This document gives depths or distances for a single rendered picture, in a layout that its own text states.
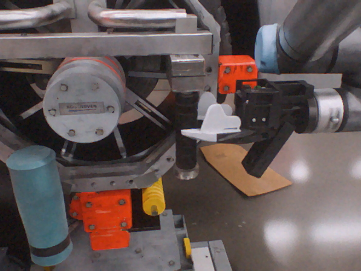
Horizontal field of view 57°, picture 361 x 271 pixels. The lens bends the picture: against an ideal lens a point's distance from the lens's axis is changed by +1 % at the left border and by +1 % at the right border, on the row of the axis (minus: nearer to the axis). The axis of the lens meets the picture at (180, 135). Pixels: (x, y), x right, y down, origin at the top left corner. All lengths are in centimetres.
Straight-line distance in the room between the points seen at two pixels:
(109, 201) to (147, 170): 12
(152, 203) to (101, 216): 13
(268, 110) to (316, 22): 17
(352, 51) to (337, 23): 16
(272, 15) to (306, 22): 43
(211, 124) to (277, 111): 10
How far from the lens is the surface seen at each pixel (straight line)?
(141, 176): 82
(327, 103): 58
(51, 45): 52
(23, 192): 72
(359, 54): 57
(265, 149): 57
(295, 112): 59
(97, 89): 58
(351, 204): 194
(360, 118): 61
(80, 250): 122
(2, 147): 83
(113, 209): 87
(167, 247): 119
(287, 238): 162
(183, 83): 50
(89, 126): 60
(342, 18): 40
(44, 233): 77
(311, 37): 45
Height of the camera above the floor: 106
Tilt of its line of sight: 26 degrees down
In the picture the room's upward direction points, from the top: straight up
